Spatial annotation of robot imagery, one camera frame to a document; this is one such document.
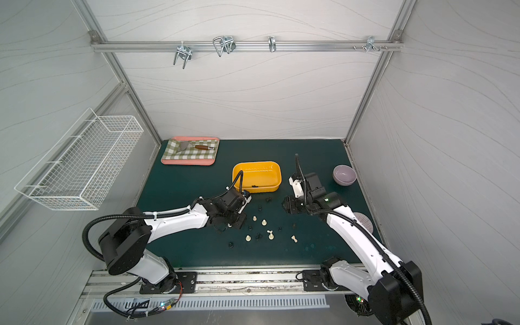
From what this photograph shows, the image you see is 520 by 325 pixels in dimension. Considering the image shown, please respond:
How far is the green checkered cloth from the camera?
3.72ft

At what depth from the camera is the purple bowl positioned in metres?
0.98

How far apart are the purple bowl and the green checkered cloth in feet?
2.20
